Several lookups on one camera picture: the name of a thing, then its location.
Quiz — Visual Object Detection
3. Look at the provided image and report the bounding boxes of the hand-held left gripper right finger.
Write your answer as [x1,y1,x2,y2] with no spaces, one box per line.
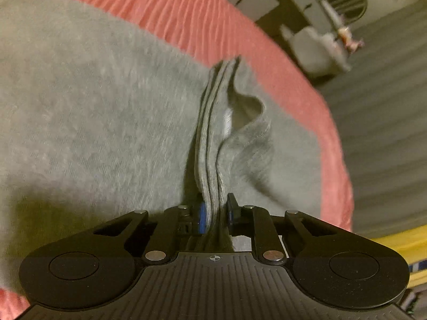
[227,193,337,265]

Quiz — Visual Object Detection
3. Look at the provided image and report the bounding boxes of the yellow bedding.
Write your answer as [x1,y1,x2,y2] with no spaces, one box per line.
[367,225,427,289]

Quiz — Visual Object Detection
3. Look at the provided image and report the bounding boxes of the grey pants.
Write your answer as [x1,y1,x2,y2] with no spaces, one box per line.
[0,0,323,290]

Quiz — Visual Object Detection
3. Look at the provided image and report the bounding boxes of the grey upholstered chair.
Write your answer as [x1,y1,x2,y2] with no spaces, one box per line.
[280,25,352,78]

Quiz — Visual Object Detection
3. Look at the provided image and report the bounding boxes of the pink plush toy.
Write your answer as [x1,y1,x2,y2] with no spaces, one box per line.
[337,27,364,53]

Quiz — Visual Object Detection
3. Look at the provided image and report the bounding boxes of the pink ribbed blanket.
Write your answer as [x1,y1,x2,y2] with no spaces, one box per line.
[0,0,355,320]

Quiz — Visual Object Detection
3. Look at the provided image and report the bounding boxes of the grey vanity desk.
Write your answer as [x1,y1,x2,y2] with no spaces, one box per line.
[257,0,344,41]

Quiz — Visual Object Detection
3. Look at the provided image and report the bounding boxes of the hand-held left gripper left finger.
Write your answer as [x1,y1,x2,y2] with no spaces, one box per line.
[90,203,209,264]

